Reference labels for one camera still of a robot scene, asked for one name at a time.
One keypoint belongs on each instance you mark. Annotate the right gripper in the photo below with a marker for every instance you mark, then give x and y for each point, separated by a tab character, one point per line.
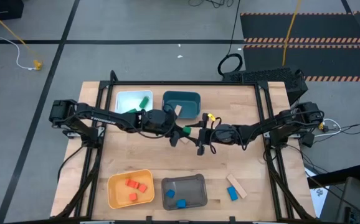
223	135

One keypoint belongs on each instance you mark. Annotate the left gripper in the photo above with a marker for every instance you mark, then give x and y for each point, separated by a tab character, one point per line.
155	123

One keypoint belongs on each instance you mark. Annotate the green block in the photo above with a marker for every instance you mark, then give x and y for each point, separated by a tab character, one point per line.
186	130
132	110
144	102

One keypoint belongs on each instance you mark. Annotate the small wooden block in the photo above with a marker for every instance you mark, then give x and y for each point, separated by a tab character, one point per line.
177	109
184	140

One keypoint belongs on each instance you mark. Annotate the long wooden block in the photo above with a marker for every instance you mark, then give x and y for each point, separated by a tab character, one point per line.
236	186

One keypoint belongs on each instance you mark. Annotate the small blue block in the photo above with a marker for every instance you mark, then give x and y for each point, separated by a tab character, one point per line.
181	203
170	193

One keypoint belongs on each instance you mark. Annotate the rectangular blue block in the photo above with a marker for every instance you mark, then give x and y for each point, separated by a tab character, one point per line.
232	193

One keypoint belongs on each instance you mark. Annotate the small orange block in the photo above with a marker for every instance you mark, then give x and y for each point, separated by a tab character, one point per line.
142	188
133	196

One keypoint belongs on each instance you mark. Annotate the rectangular orange block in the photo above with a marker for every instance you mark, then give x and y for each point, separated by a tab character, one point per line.
132	183

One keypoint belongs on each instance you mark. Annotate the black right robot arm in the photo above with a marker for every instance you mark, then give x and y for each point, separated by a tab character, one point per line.
276	124

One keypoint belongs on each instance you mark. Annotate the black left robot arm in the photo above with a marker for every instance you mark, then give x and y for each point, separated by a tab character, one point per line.
89	113

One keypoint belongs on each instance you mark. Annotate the teal plastic bin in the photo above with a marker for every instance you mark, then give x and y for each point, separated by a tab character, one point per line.
189	102

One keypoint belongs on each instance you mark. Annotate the grey translucent plastic bin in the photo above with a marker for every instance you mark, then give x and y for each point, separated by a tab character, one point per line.
189	189

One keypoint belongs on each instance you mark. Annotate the white plastic bin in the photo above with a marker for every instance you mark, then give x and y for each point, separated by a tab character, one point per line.
127	99

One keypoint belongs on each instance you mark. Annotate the black perforated computer case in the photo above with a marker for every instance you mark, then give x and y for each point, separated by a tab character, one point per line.
261	76

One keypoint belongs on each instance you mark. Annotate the orange plastic bin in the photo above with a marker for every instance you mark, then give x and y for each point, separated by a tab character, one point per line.
117	193

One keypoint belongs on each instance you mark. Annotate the black power adapter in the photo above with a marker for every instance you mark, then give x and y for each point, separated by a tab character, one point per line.
308	140

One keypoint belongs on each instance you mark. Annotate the black hazard-striped floor mat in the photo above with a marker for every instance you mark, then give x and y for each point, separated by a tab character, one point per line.
267	28

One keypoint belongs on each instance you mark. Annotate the white paper sheet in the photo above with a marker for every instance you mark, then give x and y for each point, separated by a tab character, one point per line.
315	193

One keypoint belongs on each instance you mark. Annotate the dark equipment box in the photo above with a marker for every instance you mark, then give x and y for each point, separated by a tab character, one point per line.
357	202

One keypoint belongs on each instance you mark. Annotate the black aluminium rig frame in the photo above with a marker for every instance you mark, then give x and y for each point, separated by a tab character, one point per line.
180	83

